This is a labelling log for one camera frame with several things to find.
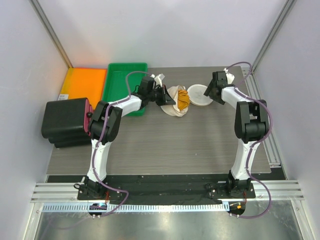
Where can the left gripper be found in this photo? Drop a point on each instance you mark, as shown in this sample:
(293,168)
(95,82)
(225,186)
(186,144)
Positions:
(165,98)

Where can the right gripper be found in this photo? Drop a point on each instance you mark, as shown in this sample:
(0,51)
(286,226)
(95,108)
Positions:
(208,92)

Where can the orange lace bra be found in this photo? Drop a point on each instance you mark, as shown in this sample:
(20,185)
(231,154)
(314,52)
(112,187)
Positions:
(183,100)

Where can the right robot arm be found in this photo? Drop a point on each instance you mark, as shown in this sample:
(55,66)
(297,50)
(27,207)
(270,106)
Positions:
(251,126)

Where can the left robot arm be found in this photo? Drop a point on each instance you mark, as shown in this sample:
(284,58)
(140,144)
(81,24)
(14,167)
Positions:
(104,127)

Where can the green plastic tray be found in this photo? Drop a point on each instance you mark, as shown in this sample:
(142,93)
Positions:
(115,87)

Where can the orange clip file folder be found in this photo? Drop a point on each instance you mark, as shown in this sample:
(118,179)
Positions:
(84,83)

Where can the black pink drawer unit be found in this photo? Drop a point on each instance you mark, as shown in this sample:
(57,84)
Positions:
(66,122)

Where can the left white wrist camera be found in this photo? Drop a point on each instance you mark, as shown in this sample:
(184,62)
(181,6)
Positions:
(158,79)

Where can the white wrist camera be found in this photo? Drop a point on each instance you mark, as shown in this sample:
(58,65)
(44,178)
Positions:
(158,79)
(229,76)

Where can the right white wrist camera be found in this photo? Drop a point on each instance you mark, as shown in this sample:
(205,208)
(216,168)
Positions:
(229,76)

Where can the white slotted cable duct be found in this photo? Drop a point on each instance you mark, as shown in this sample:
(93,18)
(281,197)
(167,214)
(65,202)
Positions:
(90,207)

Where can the right aluminium frame post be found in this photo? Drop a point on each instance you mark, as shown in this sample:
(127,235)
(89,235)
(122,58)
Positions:
(279,21)

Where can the aluminium frame post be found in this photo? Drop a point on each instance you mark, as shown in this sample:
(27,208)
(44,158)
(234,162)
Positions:
(279,21)
(50,31)

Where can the front aluminium rail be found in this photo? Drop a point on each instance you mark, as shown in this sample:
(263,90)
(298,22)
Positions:
(276,190)

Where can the left aluminium frame post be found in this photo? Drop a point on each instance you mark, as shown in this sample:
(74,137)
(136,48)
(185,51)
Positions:
(50,31)

